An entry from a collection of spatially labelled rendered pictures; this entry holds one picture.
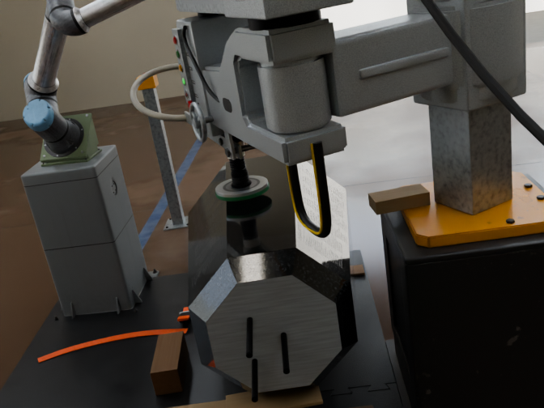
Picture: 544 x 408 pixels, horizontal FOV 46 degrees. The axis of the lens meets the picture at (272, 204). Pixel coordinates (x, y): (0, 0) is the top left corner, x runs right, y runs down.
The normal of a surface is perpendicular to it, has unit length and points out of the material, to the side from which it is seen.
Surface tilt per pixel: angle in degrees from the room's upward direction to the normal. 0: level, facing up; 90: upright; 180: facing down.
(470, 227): 0
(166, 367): 0
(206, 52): 90
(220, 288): 54
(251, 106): 90
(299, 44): 90
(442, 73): 90
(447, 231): 0
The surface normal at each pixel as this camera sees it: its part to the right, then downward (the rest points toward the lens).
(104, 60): -0.06, 0.37
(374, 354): -0.15, -0.92
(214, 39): 0.39, 0.28
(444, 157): -0.86, 0.30
